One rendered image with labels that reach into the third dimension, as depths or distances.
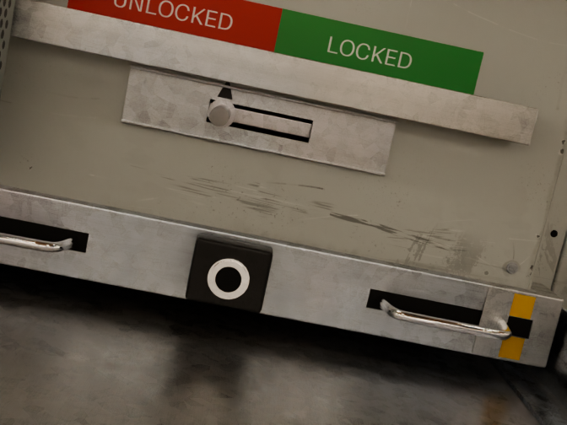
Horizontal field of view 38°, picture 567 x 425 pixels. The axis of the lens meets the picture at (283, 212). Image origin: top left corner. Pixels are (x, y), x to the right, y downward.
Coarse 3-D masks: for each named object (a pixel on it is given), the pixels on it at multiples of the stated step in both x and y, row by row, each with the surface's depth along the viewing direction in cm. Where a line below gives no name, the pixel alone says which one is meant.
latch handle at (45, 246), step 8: (0, 240) 59; (8, 240) 59; (16, 240) 59; (24, 240) 59; (32, 240) 60; (40, 240) 60; (64, 240) 61; (72, 240) 62; (24, 248) 60; (32, 248) 60; (40, 248) 60; (48, 248) 60; (56, 248) 60; (64, 248) 61
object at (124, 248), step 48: (0, 192) 63; (48, 240) 63; (96, 240) 63; (144, 240) 64; (192, 240) 64; (240, 240) 64; (144, 288) 64; (288, 288) 65; (336, 288) 65; (384, 288) 65; (432, 288) 65; (480, 288) 65; (384, 336) 66; (432, 336) 66; (528, 336) 66
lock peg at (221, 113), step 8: (224, 88) 63; (224, 96) 63; (216, 104) 63; (224, 104) 63; (232, 104) 63; (208, 112) 63; (216, 112) 58; (224, 112) 58; (232, 112) 63; (216, 120) 58; (224, 120) 58; (232, 120) 63
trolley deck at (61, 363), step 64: (0, 320) 57; (64, 320) 60; (128, 320) 63; (192, 320) 66; (256, 320) 70; (0, 384) 47; (64, 384) 49; (128, 384) 51; (192, 384) 53; (256, 384) 55; (320, 384) 58; (384, 384) 61; (448, 384) 64
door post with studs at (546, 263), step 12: (564, 168) 86; (564, 180) 86; (564, 192) 86; (564, 204) 87; (552, 216) 87; (564, 216) 87; (552, 228) 87; (564, 228) 87; (552, 240) 87; (540, 252) 87; (552, 252) 88; (540, 264) 88; (552, 264) 88; (540, 276) 88; (552, 276) 88
